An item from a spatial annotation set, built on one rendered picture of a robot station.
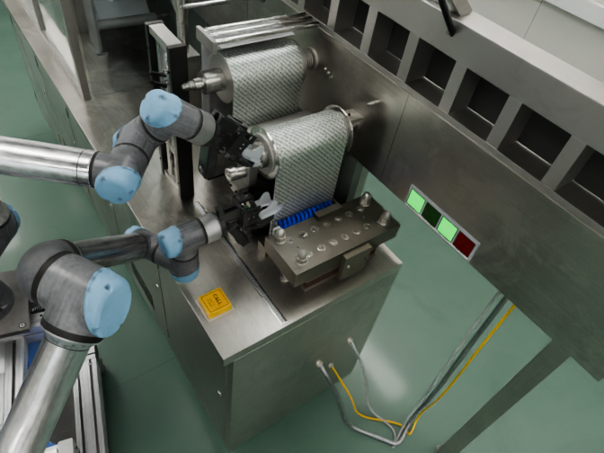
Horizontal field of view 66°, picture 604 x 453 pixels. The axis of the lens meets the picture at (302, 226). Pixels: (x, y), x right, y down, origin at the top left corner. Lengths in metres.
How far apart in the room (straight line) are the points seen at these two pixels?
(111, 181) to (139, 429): 1.42
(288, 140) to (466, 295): 1.80
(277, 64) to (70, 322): 0.88
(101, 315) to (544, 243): 0.92
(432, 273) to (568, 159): 1.83
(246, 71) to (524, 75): 0.70
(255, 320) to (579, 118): 0.91
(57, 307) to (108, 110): 1.25
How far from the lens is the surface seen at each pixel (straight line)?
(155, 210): 1.61
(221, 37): 1.40
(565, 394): 2.75
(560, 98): 1.05
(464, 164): 1.21
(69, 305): 0.94
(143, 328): 2.40
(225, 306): 1.33
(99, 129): 1.97
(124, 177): 0.95
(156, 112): 0.99
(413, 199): 1.35
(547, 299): 1.22
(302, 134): 1.27
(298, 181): 1.34
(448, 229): 1.30
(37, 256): 1.00
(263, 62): 1.39
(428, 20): 1.21
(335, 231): 1.40
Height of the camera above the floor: 2.04
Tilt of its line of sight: 47 degrees down
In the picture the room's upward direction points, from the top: 11 degrees clockwise
